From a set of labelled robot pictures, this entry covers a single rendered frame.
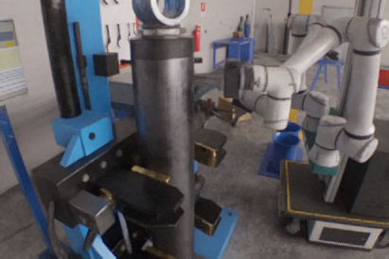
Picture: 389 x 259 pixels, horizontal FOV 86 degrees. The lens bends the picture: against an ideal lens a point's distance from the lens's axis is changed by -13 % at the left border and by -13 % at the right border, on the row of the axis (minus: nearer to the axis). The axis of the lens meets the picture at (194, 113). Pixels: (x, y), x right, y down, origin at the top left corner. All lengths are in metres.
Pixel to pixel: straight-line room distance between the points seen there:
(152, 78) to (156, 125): 0.15
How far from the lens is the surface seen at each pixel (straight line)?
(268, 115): 0.87
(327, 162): 1.57
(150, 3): 0.73
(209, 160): 1.06
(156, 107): 0.76
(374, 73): 1.24
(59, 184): 0.82
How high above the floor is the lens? 1.53
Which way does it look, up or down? 23 degrees down
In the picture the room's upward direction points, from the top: straight up
